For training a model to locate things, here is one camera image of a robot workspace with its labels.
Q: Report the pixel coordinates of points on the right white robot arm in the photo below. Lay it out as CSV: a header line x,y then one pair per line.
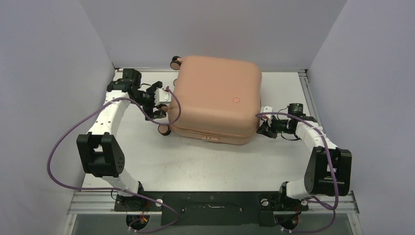
x,y
327,175

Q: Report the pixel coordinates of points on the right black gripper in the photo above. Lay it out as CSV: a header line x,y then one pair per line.
x,y
267,130

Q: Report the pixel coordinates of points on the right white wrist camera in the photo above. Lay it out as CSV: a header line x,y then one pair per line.
x,y
266,109

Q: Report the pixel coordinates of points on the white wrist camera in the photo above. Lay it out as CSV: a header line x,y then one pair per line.
x,y
162,96
266,109

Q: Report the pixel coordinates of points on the pink suitcase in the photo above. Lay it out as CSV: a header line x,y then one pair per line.
x,y
217,99

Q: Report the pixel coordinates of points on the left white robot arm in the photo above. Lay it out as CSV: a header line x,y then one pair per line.
x,y
100,153

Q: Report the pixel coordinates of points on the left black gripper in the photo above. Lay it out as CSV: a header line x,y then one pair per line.
x,y
149,111

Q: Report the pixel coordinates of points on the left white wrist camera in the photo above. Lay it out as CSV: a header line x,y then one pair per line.
x,y
162,96

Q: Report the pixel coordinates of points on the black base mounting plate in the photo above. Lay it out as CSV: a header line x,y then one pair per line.
x,y
222,208

